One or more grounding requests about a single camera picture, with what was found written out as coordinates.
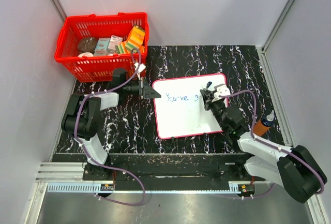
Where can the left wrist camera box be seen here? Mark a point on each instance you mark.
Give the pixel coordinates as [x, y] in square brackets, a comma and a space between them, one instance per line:
[139, 68]

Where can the orange spray bottle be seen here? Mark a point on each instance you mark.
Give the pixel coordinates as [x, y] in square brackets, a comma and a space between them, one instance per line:
[264, 124]

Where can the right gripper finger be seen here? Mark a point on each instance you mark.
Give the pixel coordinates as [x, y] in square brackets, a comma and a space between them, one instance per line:
[207, 102]
[207, 94]

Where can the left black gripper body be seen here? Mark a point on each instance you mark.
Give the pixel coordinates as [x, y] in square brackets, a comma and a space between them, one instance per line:
[140, 88]

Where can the pink framed whiteboard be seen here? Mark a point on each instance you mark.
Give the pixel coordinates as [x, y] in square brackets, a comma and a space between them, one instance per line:
[180, 110]

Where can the red plastic shopping basket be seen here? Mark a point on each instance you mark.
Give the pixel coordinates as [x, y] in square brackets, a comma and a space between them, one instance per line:
[100, 68]

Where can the white round lid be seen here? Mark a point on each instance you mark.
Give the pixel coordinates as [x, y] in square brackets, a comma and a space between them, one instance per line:
[86, 54]

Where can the blue capped whiteboard marker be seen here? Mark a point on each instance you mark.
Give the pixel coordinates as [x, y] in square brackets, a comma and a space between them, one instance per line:
[208, 85]

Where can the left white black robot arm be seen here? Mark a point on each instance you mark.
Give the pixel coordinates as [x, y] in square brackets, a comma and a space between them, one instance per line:
[82, 117]

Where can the light blue snack box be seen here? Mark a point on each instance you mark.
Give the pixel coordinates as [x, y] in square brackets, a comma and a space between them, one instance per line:
[101, 47]

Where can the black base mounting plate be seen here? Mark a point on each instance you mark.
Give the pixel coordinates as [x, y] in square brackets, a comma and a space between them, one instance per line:
[171, 172]

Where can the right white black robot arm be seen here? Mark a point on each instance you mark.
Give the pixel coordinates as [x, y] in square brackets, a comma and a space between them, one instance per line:
[293, 168]

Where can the orange yellow sponge pack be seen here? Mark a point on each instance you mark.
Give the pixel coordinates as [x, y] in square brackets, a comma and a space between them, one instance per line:
[135, 37]

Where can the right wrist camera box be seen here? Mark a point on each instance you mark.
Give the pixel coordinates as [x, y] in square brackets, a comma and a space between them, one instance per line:
[221, 91]

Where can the pink white snack box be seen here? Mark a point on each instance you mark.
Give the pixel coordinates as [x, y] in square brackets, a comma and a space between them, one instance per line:
[113, 43]

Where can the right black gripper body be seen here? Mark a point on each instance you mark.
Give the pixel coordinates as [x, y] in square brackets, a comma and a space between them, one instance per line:
[219, 107]

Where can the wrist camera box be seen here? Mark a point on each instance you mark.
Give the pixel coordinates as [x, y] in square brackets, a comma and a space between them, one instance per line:
[139, 68]
[221, 91]

